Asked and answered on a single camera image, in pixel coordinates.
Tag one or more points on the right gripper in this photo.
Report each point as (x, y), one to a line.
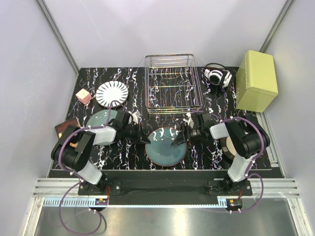
(180, 138)

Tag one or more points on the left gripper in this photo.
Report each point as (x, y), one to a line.
(135, 131)

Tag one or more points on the dark teal glazed plate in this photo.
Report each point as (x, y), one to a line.
(161, 151)

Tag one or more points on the light blue plate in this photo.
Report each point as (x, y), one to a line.
(98, 120)

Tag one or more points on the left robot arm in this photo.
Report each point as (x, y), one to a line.
(72, 151)

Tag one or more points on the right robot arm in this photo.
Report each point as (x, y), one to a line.
(247, 136)

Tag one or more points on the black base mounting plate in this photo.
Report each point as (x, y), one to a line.
(165, 187)

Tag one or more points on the beige brown rimmed plate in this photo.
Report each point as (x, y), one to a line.
(228, 148)

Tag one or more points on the white blue striped plate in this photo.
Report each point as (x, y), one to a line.
(112, 93)

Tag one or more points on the pink cube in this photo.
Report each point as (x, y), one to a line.
(83, 96)

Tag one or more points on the white black headphones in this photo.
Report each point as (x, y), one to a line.
(217, 74)

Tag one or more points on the dark book with house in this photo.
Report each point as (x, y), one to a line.
(60, 128)

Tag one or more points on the yellow-green box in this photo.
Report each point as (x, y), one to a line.
(256, 82)

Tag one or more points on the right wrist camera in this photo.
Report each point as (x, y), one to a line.
(196, 119)

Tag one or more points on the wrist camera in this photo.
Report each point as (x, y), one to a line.
(134, 117)
(196, 119)

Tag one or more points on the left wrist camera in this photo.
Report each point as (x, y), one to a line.
(134, 117)

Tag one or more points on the metal wire dish rack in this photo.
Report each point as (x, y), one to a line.
(172, 84)

